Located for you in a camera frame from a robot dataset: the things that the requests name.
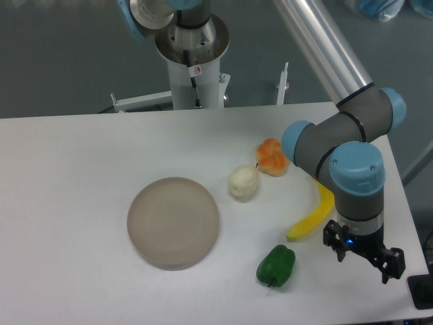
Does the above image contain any white right frame bracket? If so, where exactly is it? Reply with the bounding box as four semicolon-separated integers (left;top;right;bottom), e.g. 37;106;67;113
276;62;290;105

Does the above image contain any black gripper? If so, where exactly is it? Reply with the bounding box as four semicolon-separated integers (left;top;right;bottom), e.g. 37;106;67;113
323;218;405;284

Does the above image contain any clear plastic bag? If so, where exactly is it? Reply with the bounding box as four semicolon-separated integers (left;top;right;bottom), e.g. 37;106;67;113
409;0;433;20

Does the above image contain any yellow banana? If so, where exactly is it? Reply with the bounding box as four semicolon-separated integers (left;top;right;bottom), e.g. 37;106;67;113
286;181;335;242

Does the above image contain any black base cable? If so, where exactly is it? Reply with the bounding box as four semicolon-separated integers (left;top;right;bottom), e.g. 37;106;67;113
182;49;203;109

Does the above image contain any orange bread roll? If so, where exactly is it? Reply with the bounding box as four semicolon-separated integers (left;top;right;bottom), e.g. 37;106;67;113
256;138;290;177

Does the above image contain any white pear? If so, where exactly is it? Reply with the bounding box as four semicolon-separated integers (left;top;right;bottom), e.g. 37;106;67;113
227;165;259;201

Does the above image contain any beige round plate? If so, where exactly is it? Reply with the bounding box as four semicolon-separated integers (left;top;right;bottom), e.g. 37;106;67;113
127;177;220;271

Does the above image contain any white left frame bracket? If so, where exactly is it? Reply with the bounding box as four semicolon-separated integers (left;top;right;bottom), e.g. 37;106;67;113
110;91;172;112

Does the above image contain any blue plastic bag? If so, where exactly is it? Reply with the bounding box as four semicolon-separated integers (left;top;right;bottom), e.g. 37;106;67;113
344;0;405;22

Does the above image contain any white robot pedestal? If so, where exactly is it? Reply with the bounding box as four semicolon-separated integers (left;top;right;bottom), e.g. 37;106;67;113
155;14;230;110

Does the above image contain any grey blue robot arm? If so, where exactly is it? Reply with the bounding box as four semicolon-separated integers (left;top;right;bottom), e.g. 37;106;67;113
118;1;406;282

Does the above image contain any black device at edge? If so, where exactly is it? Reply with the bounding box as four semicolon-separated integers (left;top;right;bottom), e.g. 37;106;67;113
407;274;432;310

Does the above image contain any white frame bracket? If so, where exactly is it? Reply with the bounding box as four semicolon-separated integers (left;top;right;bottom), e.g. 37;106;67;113
276;62;290;105
110;91;172;112

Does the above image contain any green bell pepper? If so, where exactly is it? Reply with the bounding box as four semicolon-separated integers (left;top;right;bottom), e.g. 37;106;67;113
256;244;296;288

